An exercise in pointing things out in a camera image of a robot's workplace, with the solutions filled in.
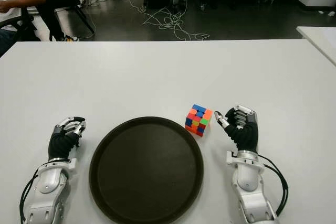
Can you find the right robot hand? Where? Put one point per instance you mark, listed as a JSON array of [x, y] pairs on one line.
[[246, 134]]

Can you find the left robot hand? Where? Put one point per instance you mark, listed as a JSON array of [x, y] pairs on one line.
[[60, 145]]

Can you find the multicoloured Rubik's cube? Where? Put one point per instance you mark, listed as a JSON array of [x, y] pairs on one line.
[[198, 121]]

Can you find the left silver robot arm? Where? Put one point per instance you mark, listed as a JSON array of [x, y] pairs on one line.
[[50, 179]]

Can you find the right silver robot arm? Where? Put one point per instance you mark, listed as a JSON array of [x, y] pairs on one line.
[[249, 176]]

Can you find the dark brown round plate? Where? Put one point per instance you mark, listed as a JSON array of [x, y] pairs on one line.
[[147, 171]]

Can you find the white side table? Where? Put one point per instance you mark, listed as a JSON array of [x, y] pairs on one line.
[[320, 37]]

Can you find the person in black trousers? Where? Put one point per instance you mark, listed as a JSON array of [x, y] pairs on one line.
[[50, 19]]

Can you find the black office chair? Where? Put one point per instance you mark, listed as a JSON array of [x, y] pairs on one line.
[[26, 22]]

